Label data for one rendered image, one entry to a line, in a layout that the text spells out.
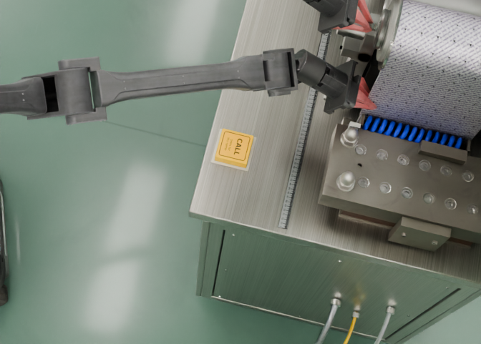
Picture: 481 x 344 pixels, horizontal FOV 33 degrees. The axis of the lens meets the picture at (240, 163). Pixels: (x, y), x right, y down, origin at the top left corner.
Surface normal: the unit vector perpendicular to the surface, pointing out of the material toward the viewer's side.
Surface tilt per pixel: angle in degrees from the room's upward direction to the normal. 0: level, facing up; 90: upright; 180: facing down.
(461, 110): 90
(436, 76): 90
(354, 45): 0
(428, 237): 90
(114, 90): 29
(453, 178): 0
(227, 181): 0
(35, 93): 49
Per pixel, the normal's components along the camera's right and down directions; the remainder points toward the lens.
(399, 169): 0.07, -0.36
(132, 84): 0.41, 0.02
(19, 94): 0.78, -0.05
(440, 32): 0.01, -0.14
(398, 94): -0.23, 0.90
